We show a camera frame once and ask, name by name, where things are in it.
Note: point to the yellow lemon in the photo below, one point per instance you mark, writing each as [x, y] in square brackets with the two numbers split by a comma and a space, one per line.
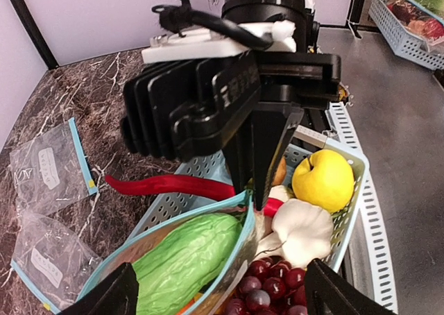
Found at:
[324, 179]

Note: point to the green cucumber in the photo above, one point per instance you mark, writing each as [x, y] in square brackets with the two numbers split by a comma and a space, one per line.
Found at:
[187, 259]

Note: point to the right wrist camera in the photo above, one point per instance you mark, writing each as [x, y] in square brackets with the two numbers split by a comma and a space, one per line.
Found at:
[195, 93]

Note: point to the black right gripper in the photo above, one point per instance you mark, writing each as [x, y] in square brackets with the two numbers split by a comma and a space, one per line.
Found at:
[275, 88]

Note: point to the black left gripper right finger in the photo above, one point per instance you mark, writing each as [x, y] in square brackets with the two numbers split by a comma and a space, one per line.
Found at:
[325, 289]

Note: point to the orange fruit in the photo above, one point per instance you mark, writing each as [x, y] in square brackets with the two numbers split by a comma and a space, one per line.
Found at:
[196, 298]

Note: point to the brown potato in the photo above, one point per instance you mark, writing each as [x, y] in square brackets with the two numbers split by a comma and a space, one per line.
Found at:
[280, 173]

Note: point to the red chili pepper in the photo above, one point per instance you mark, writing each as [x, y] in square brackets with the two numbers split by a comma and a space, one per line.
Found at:
[173, 183]

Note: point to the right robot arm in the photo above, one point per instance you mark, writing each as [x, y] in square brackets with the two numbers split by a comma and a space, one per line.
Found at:
[264, 25]

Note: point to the white garlic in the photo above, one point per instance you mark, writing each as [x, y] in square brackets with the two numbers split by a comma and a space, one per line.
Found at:
[281, 193]

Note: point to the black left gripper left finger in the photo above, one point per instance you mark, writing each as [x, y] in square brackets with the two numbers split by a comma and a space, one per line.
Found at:
[116, 294]

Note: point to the clear zip bag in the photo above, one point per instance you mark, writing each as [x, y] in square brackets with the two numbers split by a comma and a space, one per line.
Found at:
[215, 292]
[52, 261]
[50, 172]

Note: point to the left black frame post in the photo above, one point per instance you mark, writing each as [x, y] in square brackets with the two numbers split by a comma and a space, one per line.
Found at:
[34, 33]

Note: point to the purple grape bunch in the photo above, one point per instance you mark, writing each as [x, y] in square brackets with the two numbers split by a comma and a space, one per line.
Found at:
[271, 285]

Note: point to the background blue basket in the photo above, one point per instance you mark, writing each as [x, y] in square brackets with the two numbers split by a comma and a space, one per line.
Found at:
[412, 28]

